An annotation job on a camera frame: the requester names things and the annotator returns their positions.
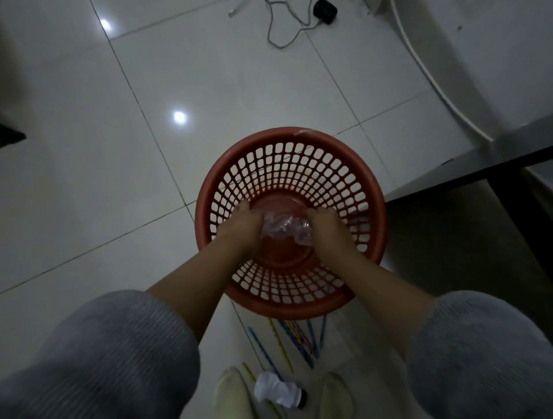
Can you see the person's right forearm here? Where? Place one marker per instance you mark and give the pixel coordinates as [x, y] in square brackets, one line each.
[380, 298]

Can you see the black charger plug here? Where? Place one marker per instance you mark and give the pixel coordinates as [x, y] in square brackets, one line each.
[325, 11]

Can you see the grey knit right sleeve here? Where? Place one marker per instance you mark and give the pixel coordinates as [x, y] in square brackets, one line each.
[479, 358]

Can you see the person's left fingers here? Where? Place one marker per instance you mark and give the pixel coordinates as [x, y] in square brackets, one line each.
[249, 212]

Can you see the red plastic mesh basket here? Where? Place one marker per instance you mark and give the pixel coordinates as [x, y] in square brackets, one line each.
[298, 172]

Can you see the grey knit sleeve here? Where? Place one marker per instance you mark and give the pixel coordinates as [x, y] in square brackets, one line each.
[103, 358]
[479, 358]

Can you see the pale right shoe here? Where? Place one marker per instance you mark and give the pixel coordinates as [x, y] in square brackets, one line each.
[335, 397]

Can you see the black table frame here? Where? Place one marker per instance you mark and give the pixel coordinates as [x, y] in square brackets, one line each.
[514, 190]

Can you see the person's left forearm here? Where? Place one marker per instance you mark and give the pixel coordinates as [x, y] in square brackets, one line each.
[207, 285]

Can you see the pale shoe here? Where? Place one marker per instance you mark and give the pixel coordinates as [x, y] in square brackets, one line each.
[335, 397]
[233, 395]

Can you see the grey knit left sleeve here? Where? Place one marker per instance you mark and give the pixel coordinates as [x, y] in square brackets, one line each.
[103, 358]

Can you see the pale left shoe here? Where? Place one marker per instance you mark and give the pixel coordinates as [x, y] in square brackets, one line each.
[233, 395]

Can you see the scattered thin coloured sticks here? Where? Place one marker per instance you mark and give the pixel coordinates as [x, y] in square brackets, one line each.
[298, 343]

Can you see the crumpled white paper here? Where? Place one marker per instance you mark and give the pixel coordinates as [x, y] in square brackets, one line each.
[276, 390]

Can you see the clear plastic bag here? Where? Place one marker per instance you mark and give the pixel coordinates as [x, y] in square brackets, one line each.
[287, 228]

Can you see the person's right hand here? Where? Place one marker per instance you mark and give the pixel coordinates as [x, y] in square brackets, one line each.
[330, 231]

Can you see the person's right fingers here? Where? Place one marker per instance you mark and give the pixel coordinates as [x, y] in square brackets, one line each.
[314, 216]

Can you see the person's left hand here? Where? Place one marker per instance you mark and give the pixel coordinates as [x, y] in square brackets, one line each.
[241, 228]

